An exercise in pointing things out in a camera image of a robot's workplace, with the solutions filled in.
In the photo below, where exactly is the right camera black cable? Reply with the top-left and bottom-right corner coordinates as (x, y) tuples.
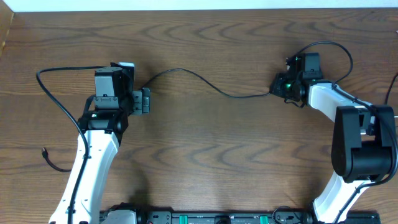
(294, 40), (398, 224)

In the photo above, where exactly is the camera black cable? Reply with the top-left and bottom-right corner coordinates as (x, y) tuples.
(294, 40), (398, 224)
(35, 65), (108, 224)

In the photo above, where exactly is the left camera black cable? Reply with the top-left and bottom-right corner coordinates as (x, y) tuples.
(35, 65), (108, 224)

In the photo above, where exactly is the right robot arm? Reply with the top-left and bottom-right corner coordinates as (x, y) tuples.
(269, 53), (397, 223)

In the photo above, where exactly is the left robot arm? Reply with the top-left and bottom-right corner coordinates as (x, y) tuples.
(49, 62), (150, 223)

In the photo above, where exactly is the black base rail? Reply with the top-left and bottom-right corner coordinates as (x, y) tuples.
(99, 202), (382, 224)

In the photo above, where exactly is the small black wire loop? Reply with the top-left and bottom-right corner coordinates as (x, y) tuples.
(272, 205), (301, 224)

